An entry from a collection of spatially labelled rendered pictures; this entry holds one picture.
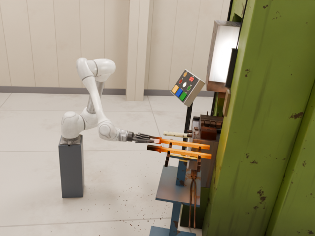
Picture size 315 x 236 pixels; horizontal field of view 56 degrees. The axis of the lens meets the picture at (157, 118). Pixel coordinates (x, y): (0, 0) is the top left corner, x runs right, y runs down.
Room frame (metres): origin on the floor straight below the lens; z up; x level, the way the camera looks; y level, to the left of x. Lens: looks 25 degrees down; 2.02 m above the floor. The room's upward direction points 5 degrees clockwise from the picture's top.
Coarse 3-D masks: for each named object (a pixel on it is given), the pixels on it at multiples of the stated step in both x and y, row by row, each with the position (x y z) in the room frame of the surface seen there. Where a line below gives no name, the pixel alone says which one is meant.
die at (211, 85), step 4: (208, 80) 2.14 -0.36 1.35; (208, 84) 2.14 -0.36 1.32; (212, 84) 2.14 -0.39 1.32; (216, 84) 2.13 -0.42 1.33; (220, 84) 2.13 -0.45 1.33; (224, 84) 2.13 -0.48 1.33; (208, 88) 2.14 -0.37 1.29; (212, 88) 2.14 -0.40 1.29; (216, 88) 2.13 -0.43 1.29; (220, 88) 2.13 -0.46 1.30; (224, 88) 2.13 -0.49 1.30; (228, 88) 2.13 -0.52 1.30; (224, 92) 2.13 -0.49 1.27
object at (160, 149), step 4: (148, 148) 1.76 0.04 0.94; (152, 148) 1.75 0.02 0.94; (156, 148) 1.75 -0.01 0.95; (160, 148) 1.73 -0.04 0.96; (164, 148) 1.75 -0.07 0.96; (168, 148) 1.75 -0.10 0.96; (172, 148) 1.76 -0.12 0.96; (160, 152) 1.73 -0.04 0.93; (172, 152) 1.73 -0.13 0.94; (176, 152) 1.73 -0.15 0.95; (180, 152) 1.72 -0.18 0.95; (184, 152) 1.72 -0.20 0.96; (188, 152) 1.73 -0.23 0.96; (192, 152) 1.73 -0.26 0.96; (196, 152) 1.74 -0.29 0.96; (196, 156) 1.71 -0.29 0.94; (204, 156) 1.71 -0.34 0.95; (208, 156) 1.70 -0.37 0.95
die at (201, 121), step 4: (200, 116) 2.30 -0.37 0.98; (204, 116) 2.28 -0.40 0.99; (208, 116) 2.29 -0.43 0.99; (212, 116) 2.32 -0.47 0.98; (216, 116) 2.32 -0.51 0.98; (200, 120) 2.24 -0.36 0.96; (208, 120) 2.18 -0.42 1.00; (212, 120) 2.19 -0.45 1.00; (200, 124) 2.19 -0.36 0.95; (208, 124) 2.13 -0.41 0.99; (212, 124) 2.13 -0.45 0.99; (220, 124) 2.14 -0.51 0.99; (200, 128) 2.14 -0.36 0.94; (220, 132) 2.13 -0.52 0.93
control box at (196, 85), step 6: (186, 72) 2.89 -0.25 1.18; (180, 78) 2.90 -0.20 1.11; (186, 78) 2.82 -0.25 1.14; (192, 78) 2.74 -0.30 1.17; (198, 78) 2.67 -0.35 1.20; (180, 84) 2.83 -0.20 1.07; (186, 84) 2.75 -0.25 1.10; (192, 84) 2.68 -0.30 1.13; (198, 84) 2.64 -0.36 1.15; (204, 84) 2.66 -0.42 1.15; (186, 90) 2.69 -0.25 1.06; (192, 90) 2.62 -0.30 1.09; (198, 90) 2.64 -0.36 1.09; (186, 96) 2.63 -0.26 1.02; (192, 96) 2.62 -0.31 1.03; (186, 102) 2.60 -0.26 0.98; (192, 102) 2.62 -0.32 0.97
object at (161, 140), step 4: (152, 136) 1.89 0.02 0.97; (160, 140) 1.85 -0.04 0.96; (164, 140) 1.86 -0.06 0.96; (168, 140) 1.86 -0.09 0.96; (172, 140) 1.87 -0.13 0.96; (176, 140) 1.87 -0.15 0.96; (172, 144) 1.85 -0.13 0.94; (176, 144) 1.85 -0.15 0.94; (180, 144) 1.84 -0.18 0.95; (184, 144) 1.84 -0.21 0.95; (188, 144) 1.84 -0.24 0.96; (192, 144) 1.84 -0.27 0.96; (196, 144) 1.85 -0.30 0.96; (200, 144) 1.85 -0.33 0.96; (204, 144) 1.86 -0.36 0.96; (204, 148) 1.83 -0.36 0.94; (208, 148) 1.83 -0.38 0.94
